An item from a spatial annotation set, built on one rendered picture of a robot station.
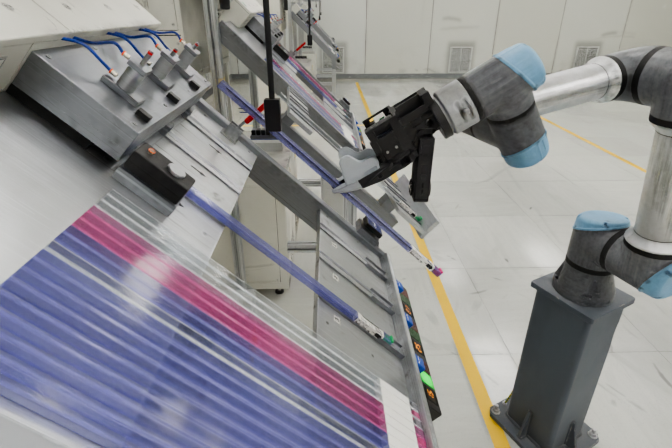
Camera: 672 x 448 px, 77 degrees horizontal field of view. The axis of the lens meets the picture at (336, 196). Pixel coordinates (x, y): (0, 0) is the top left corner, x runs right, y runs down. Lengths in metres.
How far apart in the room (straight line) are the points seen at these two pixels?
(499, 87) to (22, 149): 0.59
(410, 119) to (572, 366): 0.93
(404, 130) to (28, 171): 0.48
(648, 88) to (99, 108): 0.94
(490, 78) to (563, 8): 8.65
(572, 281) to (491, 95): 0.73
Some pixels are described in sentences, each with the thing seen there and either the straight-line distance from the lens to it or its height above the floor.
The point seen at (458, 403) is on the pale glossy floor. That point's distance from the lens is 1.69.
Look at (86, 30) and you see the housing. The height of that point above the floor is 1.23.
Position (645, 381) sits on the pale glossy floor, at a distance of 2.04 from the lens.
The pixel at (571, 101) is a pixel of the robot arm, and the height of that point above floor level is 1.09.
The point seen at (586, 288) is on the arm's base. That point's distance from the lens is 1.29.
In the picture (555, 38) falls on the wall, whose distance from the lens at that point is 9.30.
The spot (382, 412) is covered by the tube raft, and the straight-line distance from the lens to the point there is 0.61.
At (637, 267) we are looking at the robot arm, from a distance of 1.16.
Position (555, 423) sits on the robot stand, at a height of 0.15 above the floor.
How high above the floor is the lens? 1.26
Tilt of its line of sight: 24 degrees down
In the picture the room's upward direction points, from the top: straight up
